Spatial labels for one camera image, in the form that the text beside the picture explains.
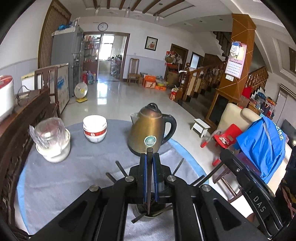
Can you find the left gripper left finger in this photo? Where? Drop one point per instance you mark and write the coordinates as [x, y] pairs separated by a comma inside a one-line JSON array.
[[139, 189]]

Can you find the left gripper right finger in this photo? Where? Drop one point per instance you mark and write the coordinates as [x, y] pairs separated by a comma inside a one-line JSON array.
[[162, 191]]

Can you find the dark chopstick two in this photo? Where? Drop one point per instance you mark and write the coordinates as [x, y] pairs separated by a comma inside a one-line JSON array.
[[121, 168]]

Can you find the dark chopstick one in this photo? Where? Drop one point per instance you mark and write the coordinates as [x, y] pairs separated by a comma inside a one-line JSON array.
[[150, 154]]

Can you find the dark chopstick eight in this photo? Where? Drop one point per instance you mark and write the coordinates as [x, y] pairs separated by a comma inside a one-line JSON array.
[[169, 207]]

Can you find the dark chopstick three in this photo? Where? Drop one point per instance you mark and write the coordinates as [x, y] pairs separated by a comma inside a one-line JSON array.
[[111, 177]]

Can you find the dark chopstick six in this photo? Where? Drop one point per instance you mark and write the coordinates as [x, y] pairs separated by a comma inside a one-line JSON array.
[[203, 178]]

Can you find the dark metal utensil holder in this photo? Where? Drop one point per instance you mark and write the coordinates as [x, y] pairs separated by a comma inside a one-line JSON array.
[[154, 210]]

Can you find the dark chopstick seven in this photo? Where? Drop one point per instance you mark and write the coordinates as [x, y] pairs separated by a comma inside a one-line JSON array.
[[138, 218]]

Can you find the dark chopstick four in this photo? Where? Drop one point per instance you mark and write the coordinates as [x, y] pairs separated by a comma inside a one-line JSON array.
[[178, 166]]

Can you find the gold electric kettle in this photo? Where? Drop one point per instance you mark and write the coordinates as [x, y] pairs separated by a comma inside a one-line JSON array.
[[150, 129]]

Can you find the dark wooden chair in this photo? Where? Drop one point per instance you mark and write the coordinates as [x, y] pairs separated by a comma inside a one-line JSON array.
[[247, 175]]

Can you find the blue jacket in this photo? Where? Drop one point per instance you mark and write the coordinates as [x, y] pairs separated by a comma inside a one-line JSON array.
[[264, 145]]

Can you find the small white stool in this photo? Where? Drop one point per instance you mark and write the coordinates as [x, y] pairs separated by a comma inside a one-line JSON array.
[[200, 126]]

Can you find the stacked red white bowls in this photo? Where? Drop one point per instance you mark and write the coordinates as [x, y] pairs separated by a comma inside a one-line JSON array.
[[95, 128]]

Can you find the red child chair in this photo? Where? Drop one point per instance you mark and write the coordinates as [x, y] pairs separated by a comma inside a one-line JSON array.
[[224, 139]]

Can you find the orange boxes on floor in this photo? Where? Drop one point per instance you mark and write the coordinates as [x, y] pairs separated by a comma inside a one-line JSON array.
[[154, 82]]

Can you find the white basin with plastic bag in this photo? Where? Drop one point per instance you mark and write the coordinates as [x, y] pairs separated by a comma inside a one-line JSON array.
[[52, 139]]

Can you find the beige sofa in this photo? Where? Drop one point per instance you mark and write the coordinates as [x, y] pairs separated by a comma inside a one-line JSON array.
[[233, 114]]

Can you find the grey table cloth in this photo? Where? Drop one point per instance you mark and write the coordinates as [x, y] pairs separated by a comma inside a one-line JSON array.
[[45, 189]]

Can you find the wooden stair railing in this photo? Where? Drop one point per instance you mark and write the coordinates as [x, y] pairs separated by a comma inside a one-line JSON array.
[[193, 81]]

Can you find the white electric fan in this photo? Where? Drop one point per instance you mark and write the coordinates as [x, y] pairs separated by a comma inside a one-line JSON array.
[[80, 92]]

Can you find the dark carved wooden sideboard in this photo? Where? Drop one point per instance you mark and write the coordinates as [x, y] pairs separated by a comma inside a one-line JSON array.
[[30, 108]]

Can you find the grey refrigerator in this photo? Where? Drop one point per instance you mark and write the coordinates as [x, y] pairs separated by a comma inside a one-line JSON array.
[[67, 48]]

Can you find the white rice cooker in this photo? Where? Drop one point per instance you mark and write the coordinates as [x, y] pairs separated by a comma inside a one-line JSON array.
[[7, 96]]

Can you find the wooden chair by wall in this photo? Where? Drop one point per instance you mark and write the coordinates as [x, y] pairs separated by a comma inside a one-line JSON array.
[[133, 71]]

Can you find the framed wall picture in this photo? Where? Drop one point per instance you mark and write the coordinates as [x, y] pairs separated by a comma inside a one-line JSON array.
[[151, 43]]

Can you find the wall calendar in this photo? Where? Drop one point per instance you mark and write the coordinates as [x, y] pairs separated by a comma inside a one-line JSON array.
[[236, 59]]

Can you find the round wall clock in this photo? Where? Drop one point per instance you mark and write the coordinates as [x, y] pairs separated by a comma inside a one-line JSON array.
[[102, 27]]

